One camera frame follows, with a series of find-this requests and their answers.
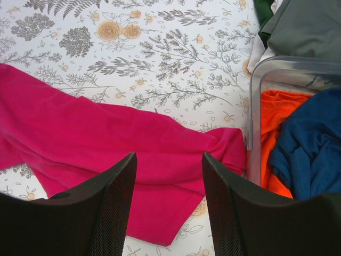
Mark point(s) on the blue t-shirt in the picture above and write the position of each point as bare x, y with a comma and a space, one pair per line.
306, 157

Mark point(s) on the pink t-shirt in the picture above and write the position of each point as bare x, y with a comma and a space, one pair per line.
66, 140

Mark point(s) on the grey folded t-shirt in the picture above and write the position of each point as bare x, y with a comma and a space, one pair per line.
305, 29

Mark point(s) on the floral patterned table mat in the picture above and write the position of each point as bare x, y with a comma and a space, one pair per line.
184, 59

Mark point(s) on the dark green folded t-shirt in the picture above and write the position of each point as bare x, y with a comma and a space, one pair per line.
264, 14

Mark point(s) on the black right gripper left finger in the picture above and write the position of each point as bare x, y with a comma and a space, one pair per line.
88, 219

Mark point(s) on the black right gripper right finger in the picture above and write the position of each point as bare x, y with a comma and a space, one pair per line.
247, 219

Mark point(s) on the clear plastic bin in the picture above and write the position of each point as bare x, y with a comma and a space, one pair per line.
284, 73

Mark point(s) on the orange t-shirt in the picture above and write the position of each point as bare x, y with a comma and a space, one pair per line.
276, 106

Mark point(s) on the white folded t-shirt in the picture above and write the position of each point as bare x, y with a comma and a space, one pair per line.
258, 52

